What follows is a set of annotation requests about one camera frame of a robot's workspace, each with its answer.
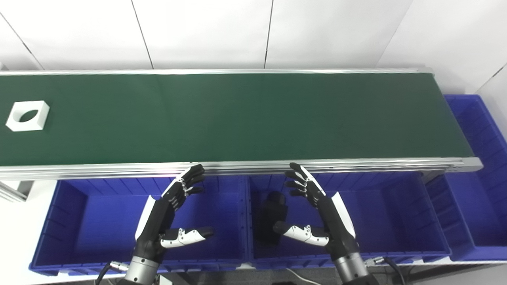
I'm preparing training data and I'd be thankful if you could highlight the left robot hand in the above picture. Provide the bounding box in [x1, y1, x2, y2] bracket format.
[134, 164, 215, 264]

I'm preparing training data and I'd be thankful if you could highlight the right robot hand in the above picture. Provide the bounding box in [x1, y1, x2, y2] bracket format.
[273, 162, 359, 262]

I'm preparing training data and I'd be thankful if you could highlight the white square part with hole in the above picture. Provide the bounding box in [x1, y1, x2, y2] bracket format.
[6, 101, 50, 132]

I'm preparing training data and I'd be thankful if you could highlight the blue plastic bin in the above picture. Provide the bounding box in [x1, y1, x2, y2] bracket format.
[246, 172, 452, 270]
[29, 176, 250, 276]
[424, 94, 507, 262]

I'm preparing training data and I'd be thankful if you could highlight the black cylindrical part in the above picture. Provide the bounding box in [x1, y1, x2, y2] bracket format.
[253, 191, 289, 244]

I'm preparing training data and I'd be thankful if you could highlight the green conveyor belt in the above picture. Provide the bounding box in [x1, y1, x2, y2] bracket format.
[0, 73, 475, 167]

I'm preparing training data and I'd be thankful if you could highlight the aluminium conveyor leg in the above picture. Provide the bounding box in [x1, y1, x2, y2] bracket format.
[0, 180, 32, 203]

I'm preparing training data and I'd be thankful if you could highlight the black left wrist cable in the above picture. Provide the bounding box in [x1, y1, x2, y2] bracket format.
[95, 260, 130, 285]

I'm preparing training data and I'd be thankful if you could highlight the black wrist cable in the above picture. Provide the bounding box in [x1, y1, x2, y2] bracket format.
[95, 260, 130, 285]
[365, 256, 407, 285]

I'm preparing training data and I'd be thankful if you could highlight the white cable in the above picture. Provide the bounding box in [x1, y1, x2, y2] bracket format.
[286, 268, 313, 285]

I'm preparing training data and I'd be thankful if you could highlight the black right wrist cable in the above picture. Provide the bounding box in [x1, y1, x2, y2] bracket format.
[365, 256, 407, 285]

